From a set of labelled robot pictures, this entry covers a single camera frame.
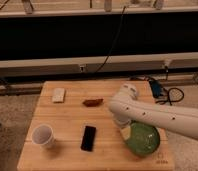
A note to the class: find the black eraser block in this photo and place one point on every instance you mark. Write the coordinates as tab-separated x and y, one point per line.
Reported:
88	138

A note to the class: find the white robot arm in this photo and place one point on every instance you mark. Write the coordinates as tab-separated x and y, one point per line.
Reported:
126	106

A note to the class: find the brown chocolate-like object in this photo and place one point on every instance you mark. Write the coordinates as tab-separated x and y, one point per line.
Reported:
92	102

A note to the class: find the white rectangular sponge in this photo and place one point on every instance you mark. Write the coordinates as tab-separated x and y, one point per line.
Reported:
58	95

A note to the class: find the blue black device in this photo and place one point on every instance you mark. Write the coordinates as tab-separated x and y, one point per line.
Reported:
156	88

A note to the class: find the green ceramic bowl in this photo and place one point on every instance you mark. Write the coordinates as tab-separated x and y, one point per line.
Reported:
141	139

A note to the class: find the white paper cup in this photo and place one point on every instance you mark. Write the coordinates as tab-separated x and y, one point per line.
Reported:
43	136

